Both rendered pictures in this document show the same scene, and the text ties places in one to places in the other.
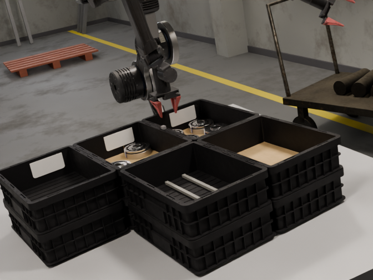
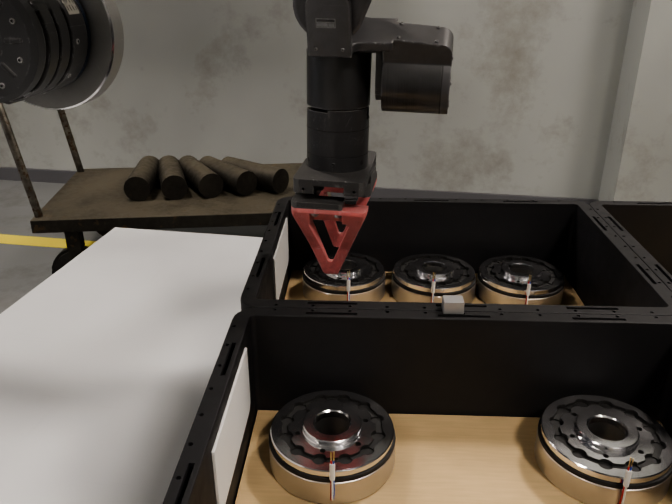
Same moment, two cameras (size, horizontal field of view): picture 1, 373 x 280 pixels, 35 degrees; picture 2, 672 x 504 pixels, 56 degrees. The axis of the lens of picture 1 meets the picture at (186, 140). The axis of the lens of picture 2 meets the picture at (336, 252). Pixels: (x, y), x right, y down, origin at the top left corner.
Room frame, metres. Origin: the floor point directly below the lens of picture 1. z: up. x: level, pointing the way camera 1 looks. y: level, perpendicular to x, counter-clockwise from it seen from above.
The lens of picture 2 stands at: (1.93, 0.54, 1.20)
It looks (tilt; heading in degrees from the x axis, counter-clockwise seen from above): 24 degrees down; 302
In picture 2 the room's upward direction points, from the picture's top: straight up
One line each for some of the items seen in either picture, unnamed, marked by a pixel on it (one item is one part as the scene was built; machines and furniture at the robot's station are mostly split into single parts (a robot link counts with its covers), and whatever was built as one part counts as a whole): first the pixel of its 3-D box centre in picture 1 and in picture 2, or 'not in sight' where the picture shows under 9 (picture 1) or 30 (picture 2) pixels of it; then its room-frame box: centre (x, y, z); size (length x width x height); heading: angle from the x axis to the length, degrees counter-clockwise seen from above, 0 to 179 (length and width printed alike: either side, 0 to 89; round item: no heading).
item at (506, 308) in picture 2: (198, 120); (442, 253); (2.17, -0.06, 0.92); 0.40 x 0.30 x 0.02; 29
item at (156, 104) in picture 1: (162, 105); (333, 223); (2.23, 0.07, 0.98); 0.07 x 0.07 x 0.09; 23
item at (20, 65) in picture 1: (50, 60); not in sight; (8.88, 1.79, 0.06); 1.31 x 0.95 x 0.12; 112
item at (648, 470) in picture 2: not in sight; (605, 435); (1.96, 0.08, 0.86); 0.10 x 0.10 x 0.01
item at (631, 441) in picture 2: not in sight; (606, 430); (1.96, 0.08, 0.86); 0.05 x 0.05 x 0.01
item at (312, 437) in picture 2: (136, 146); (332, 425); (2.15, 0.19, 0.86); 0.05 x 0.05 x 0.01
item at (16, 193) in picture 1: (53, 174); not in sight; (1.87, 0.46, 0.92); 0.40 x 0.30 x 0.02; 29
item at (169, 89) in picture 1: (162, 86); (337, 144); (2.23, 0.05, 1.06); 0.10 x 0.07 x 0.07; 113
